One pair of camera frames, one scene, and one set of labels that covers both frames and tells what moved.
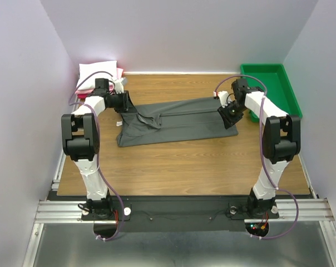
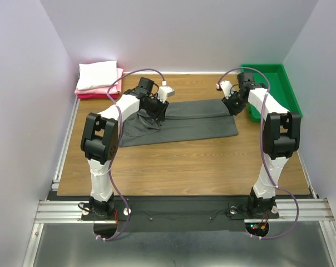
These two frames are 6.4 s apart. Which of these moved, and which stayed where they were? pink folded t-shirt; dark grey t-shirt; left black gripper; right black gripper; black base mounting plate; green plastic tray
Moved: right black gripper; left black gripper
Stayed: black base mounting plate; green plastic tray; pink folded t-shirt; dark grey t-shirt
